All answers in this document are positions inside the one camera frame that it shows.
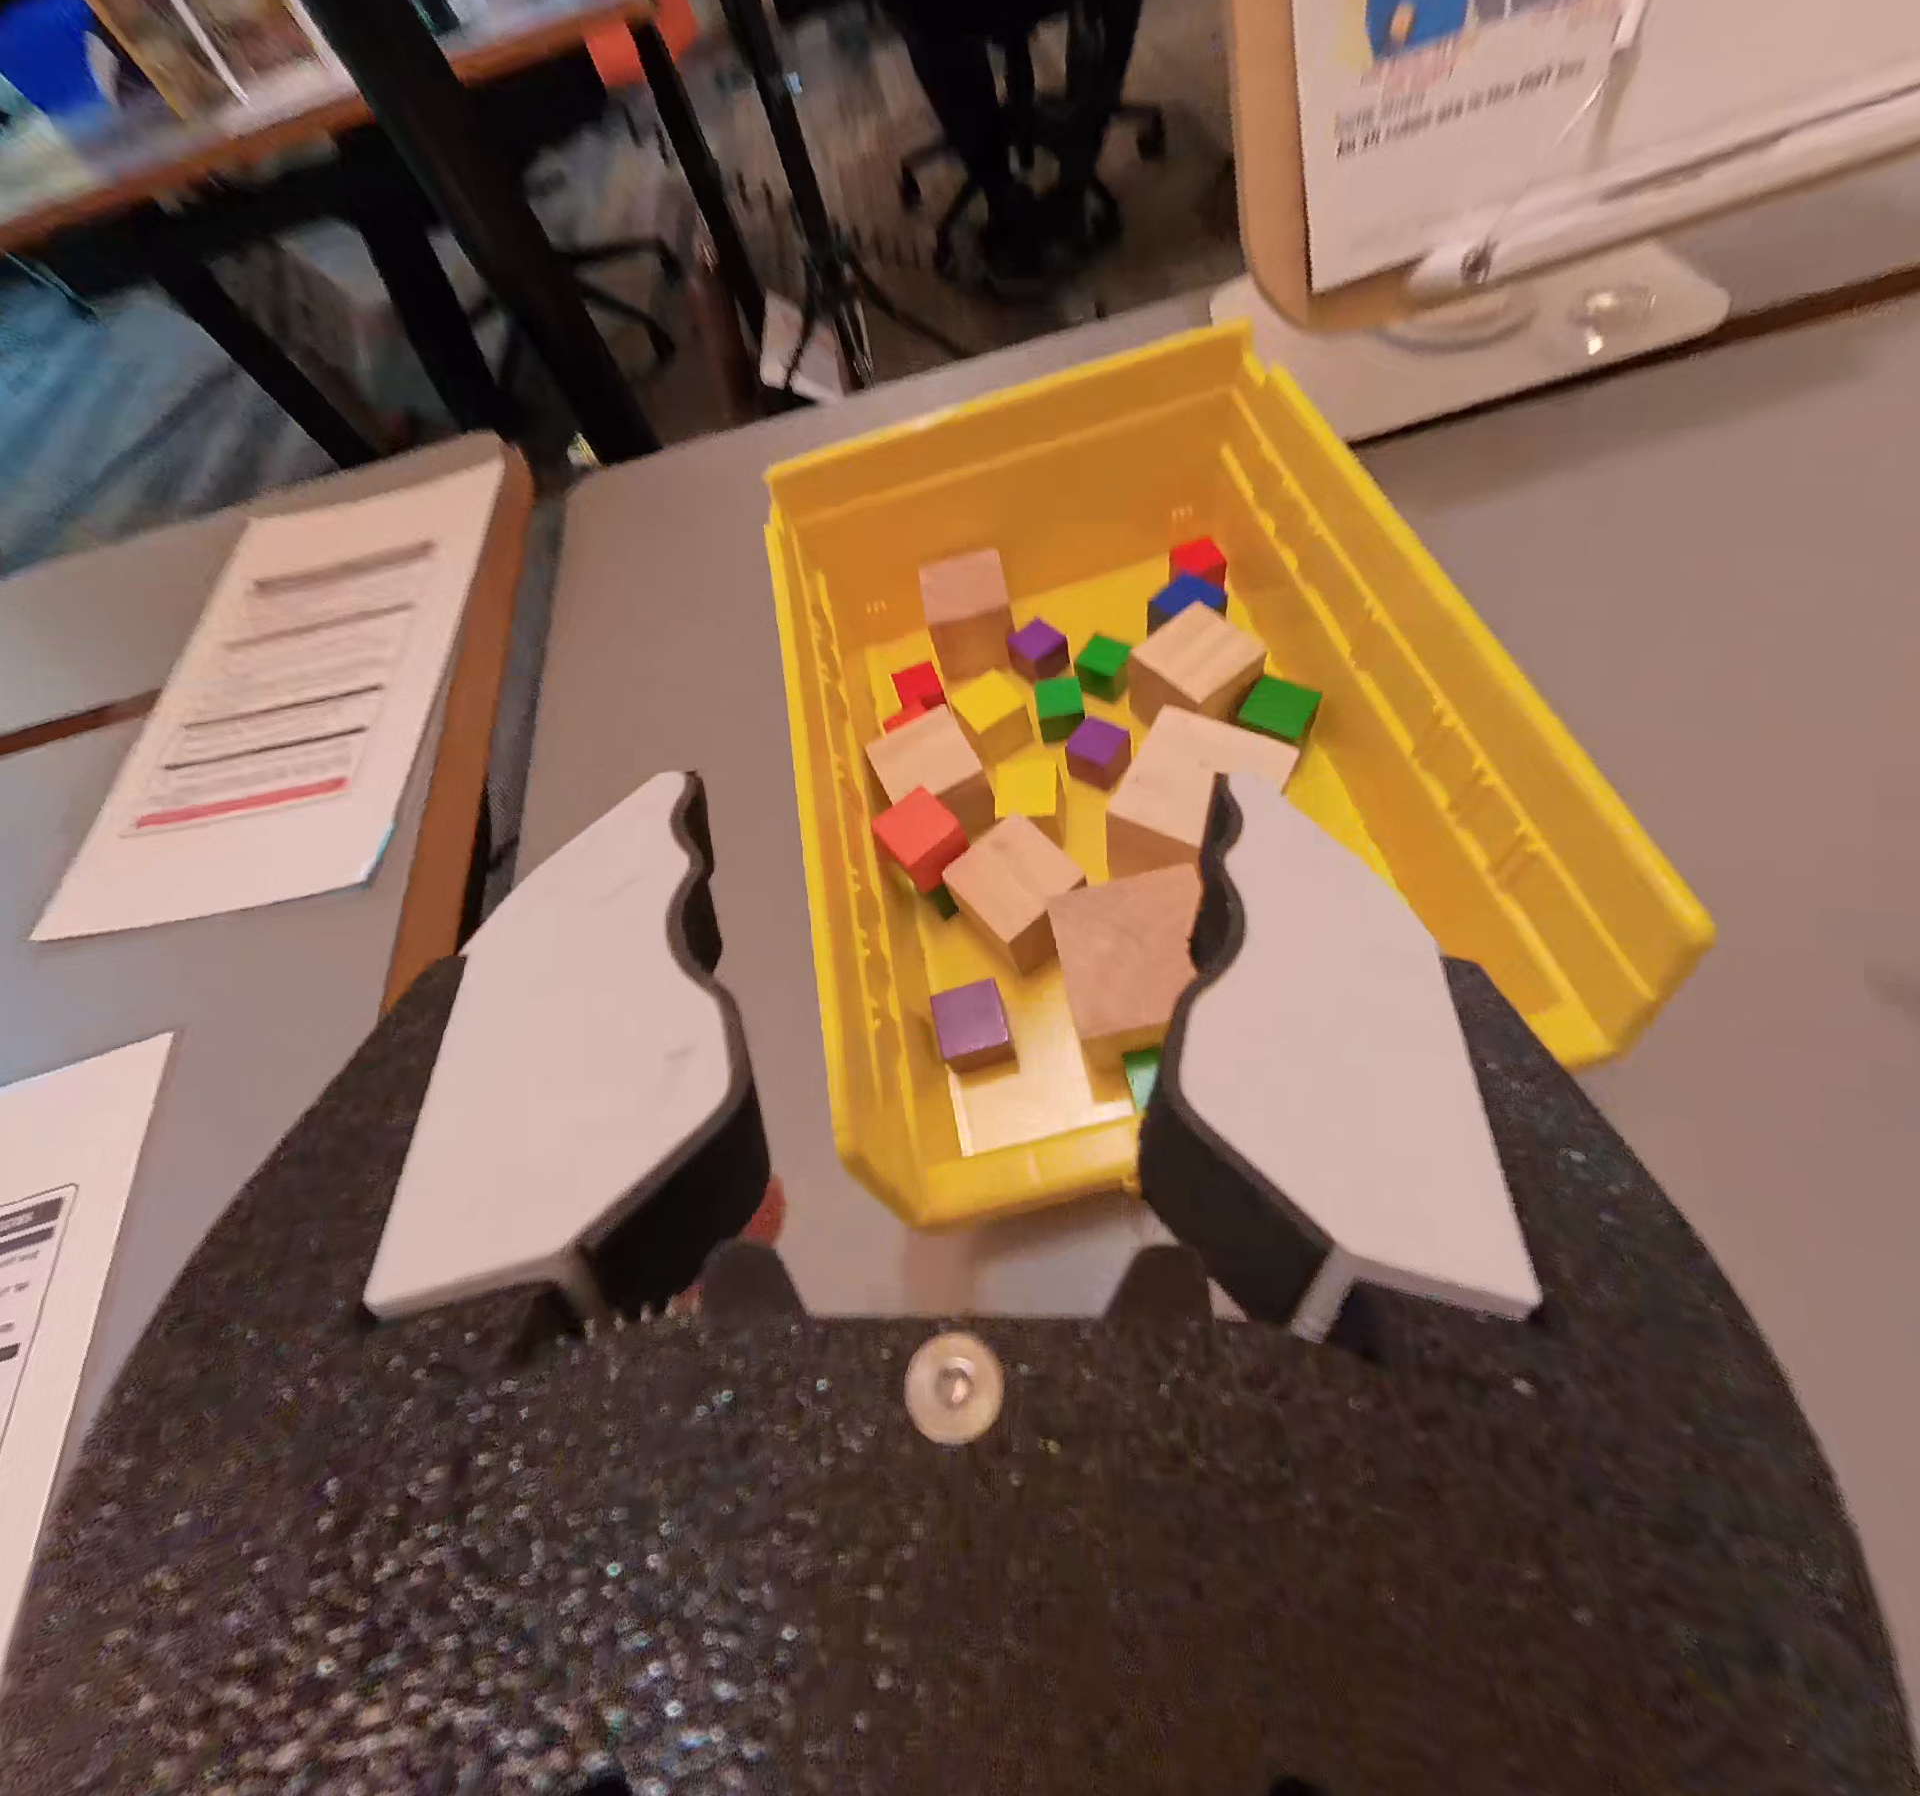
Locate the black metal frame post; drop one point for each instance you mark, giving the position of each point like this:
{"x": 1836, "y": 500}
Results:
{"x": 450, "y": 176}

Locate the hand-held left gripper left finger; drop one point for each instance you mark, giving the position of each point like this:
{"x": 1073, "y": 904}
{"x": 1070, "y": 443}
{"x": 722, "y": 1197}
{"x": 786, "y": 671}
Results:
{"x": 556, "y": 1074}

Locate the black tripod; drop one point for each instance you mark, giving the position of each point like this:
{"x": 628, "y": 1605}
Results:
{"x": 794, "y": 176}

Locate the cluttered wooden background desk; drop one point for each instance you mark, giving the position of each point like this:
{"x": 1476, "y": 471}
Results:
{"x": 226, "y": 132}

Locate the yellow plastic box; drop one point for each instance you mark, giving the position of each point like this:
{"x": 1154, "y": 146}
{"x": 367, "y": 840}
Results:
{"x": 1426, "y": 776}

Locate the white printed paper sheet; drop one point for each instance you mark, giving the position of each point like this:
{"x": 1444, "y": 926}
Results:
{"x": 286, "y": 715}
{"x": 75, "y": 1152}

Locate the printed instruction sheet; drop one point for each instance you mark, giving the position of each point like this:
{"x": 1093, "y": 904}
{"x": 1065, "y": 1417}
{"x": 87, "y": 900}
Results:
{"x": 1725, "y": 42}

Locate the pile of coloured wooden cubes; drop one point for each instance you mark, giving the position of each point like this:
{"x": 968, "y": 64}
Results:
{"x": 1133, "y": 957}

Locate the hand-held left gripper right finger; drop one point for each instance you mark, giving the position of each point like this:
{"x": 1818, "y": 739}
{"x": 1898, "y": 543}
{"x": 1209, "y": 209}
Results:
{"x": 1335, "y": 1074}

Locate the black office chair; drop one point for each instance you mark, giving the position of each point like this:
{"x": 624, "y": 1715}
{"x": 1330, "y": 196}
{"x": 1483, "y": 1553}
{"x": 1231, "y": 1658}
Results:
{"x": 1035, "y": 100}

